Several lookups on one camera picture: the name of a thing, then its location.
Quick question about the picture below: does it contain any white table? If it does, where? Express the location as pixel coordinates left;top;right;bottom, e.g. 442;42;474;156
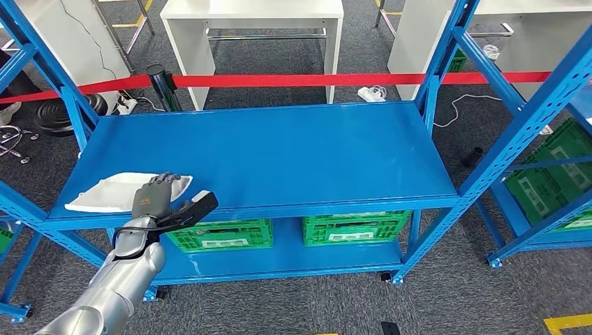
387;0;592;102
9;0;132;117
160;0;345;112

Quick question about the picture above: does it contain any black round stool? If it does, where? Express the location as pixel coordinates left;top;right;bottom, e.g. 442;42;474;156
33;93;109;138

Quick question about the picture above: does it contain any white power adapter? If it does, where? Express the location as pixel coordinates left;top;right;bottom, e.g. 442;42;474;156
356;84;387;103

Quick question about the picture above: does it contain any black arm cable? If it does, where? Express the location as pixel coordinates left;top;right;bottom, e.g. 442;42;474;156
112;221;163;261

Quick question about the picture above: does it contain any white power strip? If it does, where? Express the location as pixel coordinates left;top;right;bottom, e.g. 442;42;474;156
115;96;139;116

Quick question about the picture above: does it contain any white plastic shell part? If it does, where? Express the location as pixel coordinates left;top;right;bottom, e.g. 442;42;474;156
64;172;194;214

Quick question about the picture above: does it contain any chrome chair base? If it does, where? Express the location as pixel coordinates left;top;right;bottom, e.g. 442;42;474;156
0;124;40;165

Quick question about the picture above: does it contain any black stanchion post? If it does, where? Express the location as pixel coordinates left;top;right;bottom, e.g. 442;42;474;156
145;64;183;113

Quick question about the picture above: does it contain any red barrier belt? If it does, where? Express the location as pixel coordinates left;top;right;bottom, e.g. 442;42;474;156
0;70;554;105

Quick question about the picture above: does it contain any person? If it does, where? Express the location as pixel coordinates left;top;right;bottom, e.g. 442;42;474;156
0;48;45;128

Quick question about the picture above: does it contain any blue steel shelf rack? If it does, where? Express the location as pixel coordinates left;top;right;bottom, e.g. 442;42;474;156
0;217;47;325
473;83;592;270
0;0;592;304

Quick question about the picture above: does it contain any white floor cable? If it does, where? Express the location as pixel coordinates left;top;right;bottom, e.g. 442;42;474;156
432;94;503;129

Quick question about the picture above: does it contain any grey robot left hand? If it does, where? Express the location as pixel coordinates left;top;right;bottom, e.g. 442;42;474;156
131;172;183;220

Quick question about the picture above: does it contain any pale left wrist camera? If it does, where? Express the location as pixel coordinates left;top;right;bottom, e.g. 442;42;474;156
154;189;220;235

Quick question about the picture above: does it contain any green plastic crate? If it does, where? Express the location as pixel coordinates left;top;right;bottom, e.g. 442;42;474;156
165;218;274;254
536;117;592;204
302;210;413;248
0;225;15;255
446;47;468;74
503;157;592;232

